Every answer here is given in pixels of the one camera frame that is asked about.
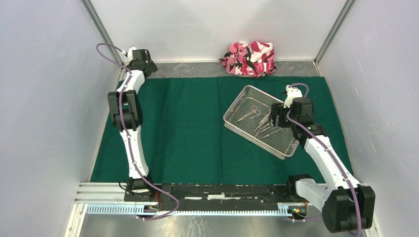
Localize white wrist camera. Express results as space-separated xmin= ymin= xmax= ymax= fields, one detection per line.
xmin=283 ymin=83 xmax=303 ymax=109
xmin=121 ymin=47 xmax=137 ymax=63

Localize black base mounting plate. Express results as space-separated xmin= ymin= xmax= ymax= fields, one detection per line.
xmin=119 ymin=183 xmax=308 ymax=212

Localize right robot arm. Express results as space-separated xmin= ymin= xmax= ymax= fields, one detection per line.
xmin=270 ymin=97 xmax=376 ymax=236

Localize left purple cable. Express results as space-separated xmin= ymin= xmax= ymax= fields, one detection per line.
xmin=95 ymin=43 xmax=180 ymax=221

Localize wire mesh instrument tray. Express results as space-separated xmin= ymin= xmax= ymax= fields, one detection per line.
xmin=223 ymin=85 xmax=299 ymax=159

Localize green surgical drape cloth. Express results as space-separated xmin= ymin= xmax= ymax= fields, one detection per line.
xmin=90 ymin=76 xmax=354 ymax=185

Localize surgical forceps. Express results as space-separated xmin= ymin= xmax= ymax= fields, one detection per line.
xmin=256 ymin=112 xmax=271 ymax=130

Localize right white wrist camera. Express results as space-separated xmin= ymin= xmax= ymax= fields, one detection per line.
xmin=283 ymin=83 xmax=303 ymax=109

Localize aluminium frame rail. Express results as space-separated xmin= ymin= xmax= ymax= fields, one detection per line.
xmin=75 ymin=182 xmax=313 ymax=217

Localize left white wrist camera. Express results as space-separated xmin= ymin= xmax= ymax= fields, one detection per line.
xmin=121 ymin=47 xmax=137 ymax=63

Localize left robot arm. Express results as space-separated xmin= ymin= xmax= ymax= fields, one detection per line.
xmin=107 ymin=47 xmax=157 ymax=201

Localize surgical scissors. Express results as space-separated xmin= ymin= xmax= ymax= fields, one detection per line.
xmin=237 ymin=106 xmax=261 ymax=122
xmin=262 ymin=128 xmax=288 ymax=139

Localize pink camouflage cloth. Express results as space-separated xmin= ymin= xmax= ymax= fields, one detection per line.
xmin=218 ymin=41 xmax=277 ymax=78

